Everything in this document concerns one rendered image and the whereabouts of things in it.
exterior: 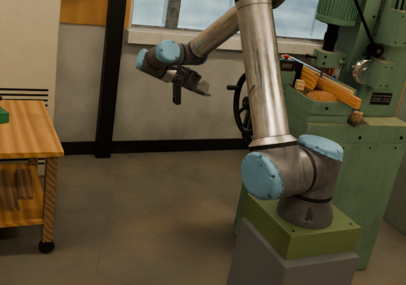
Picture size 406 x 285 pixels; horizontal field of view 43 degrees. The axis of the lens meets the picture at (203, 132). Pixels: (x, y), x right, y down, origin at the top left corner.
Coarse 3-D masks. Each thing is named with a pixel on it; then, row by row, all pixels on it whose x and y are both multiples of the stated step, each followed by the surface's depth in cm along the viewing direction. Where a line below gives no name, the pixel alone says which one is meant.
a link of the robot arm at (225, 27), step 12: (276, 0) 167; (228, 12) 186; (216, 24) 192; (228, 24) 187; (204, 36) 198; (216, 36) 194; (228, 36) 193; (192, 48) 206; (204, 48) 202; (192, 60) 210; (204, 60) 213
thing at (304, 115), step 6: (288, 102) 231; (288, 108) 231; (294, 108) 226; (300, 108) 222; (300, 114) 222; (306, 114) 218; (306, 120) 218; (312, 120) 219; (318, 120) 220; (324, 120) 221; (330, 120) 222; (336, 120) 223; (342, 120) 225
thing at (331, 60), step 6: (318, 54) 230; (324, 54) 228; (330, 54) 229; (336, 54) 230; (342, 54) 231; (312, 60) 234; (318, 60) 230; (324, 60) 229; (330, 60) 230; (336, 60) 231; (318, 66) 230; (324, 66) 230; (330, 66) 232; (336, 66) 233
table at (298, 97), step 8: (288, 88) 231; (304, 88) 231; (288, 96) 231; (296, 96) 225; (304, 96) 219; (296, 104) 225; (304, 104) 219; (312, 104) 214; (320, 104) 216; (328, 104) 217; (336, 104) 219; (344, 104) 220; (312, 112) 216; (320, 112) 217; (328, 112) 219; (336, 112) 220; (344, 112) 222
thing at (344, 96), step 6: (318, 78) 236; (318, 84) 236; (324, 84) 232; (330, 84) 229; (324, 90) 232; (330, 90) 228; (336, 90) 224; (342, 90) 222; (336, 96) 224; (342, 96) 221; (348, 96) 217; (354, 96) 216; (348, 102) 217; (354, 102) 213; (360, 102) 212
